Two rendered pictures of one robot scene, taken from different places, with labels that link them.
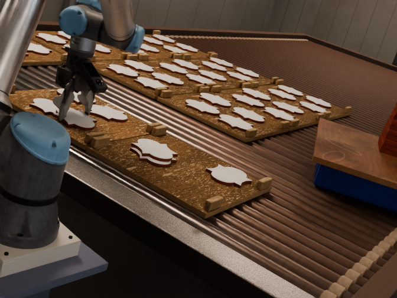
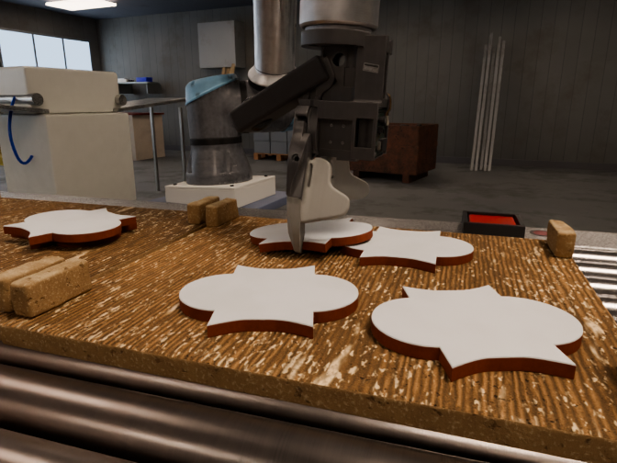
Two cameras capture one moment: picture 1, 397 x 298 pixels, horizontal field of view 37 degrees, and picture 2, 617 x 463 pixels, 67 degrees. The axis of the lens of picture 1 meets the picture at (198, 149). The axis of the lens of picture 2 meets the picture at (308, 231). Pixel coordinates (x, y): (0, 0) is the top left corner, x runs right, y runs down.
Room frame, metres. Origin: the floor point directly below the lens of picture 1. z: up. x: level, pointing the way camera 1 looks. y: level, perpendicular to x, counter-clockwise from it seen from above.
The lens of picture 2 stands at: (2.17, 0.27, 1.08)
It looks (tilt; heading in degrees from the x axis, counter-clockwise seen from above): 15 degrees down; 168
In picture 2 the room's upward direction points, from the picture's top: straight up
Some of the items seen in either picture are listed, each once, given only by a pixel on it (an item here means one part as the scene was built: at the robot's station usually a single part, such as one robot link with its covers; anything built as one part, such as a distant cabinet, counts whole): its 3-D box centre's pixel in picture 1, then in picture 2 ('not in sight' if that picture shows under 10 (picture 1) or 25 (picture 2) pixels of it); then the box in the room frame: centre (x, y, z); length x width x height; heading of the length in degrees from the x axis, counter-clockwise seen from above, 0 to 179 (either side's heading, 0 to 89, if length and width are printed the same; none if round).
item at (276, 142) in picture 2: not in sight; (286, 130); (-7.27, 1.89, 0.55); 1.11 x 0.74 x 1.10; 54
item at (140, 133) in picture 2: not in sight; (103, 134); (-8.65, -1.80, 0.45); 2.63 x 0.84 x 0.90; 54
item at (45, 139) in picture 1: (33, 153); (216, 106); (1.06, 0.30, 1.08); 0.13 x 0.12 x 0.14; 89
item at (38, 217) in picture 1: (25, 206); (218, 159); (1.06, 0.30, 0.96); 0.15 x 0.15 x 0.10
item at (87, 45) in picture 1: (82, 43); (340, 11); (1.70, 0.40, 1.17); 0.08 x 0.08 x 0.05
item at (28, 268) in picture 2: (159, 130); (31, 281); (1.79, 0.13, 0.95); 0.06 x 0.02 x 0.03; 150
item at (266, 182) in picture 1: (264, 183); not in sight; (1.59, -0.21, 0.95); 0.06 x 0.02 x 0.03; 150
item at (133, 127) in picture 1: (79, 114); (344, 280); (1.78, 0.39, 0.93); 0.41 x 0.35 x 0.02; 60
